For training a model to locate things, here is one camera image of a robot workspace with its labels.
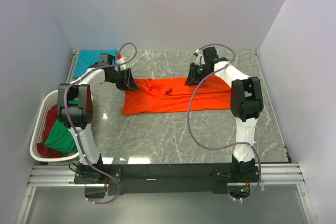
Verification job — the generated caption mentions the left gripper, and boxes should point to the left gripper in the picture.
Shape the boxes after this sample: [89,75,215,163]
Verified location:
[107,68,140,92]

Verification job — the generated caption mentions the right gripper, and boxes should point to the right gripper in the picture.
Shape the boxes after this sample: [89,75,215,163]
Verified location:
[184,62,211,87]

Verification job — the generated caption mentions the orange t-shirt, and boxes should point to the orange t-shirt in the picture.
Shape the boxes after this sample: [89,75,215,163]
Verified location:
[121,76,231,115]

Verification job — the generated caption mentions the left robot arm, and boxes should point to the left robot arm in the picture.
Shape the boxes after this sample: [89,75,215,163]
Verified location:
[57,53,139,183]

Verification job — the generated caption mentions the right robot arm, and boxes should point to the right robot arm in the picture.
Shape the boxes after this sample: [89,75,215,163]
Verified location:
[185,44,264,182]

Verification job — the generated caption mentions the folded teal t-shirt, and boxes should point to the folded teal t-shirt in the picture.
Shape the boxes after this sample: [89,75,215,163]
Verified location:
[72,49,117,78]

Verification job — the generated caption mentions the dark red t-shirt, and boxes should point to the dark red t-shirt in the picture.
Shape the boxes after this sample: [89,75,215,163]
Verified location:
[36,105,62,158]

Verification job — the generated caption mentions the green t-shirt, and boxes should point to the green t-shirt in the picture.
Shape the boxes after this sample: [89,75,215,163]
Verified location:
[44,120,78,154]

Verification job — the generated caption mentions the black base beam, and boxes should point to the black base beam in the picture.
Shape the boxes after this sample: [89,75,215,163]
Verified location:
[69,163,260,196]

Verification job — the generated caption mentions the white laundry basket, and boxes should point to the white laundry basket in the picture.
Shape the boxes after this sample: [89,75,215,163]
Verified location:
[29,90,79,163]

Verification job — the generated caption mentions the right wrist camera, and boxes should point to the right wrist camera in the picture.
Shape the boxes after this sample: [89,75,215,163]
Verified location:
[193,49,205,65]

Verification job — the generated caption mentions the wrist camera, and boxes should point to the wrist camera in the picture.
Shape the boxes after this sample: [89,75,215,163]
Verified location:
[115,54,127,71]
[193,49,205,65]

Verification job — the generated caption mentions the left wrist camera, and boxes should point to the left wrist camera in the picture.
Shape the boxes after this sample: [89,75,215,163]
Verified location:
[115,54,127,71]

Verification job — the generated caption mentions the aluminium frame rail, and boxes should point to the aluminium frame rail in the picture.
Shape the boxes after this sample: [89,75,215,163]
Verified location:
[28,164,305,187]

